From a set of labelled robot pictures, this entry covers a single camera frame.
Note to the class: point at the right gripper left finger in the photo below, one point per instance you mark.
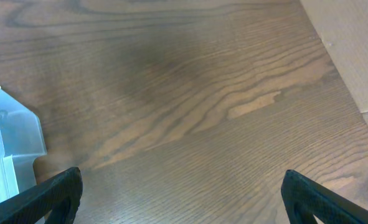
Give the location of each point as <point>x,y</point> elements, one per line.
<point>58,198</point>

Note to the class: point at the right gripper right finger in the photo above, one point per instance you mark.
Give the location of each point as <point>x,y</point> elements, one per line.
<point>307,201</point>

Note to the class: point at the clear plastic storage bin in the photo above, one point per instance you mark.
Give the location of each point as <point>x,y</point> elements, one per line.
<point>21,143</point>

